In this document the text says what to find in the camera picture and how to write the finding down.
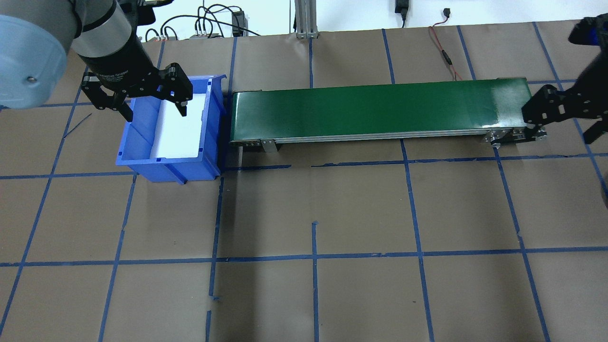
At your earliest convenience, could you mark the black cable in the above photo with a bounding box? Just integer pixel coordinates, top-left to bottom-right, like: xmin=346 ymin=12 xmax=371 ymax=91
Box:
xmin=199 ymin=4 xmax=261 ymax=38
xmin=145 ymin=14 xmax=200 ymax=42

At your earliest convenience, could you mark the aluminium frame post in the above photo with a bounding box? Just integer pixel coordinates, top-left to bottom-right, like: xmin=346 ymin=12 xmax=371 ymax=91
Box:
xmin=294 ymin=0 xmax=320 ymax=38

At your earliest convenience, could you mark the red wire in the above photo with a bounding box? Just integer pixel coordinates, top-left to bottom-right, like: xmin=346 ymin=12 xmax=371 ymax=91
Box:
xmin=429 ymin=9 xmax=464 ymax=81

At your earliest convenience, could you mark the blue plastic storage bin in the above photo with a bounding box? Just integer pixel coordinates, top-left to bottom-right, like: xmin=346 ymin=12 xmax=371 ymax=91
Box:
xmin=115 ymin=74 xmax=227 ymax=185

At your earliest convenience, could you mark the green conveyor belt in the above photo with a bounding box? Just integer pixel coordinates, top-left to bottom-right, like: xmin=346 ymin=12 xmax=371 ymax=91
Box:
xmin=229 ymin=77 xmax=548 ymax=153

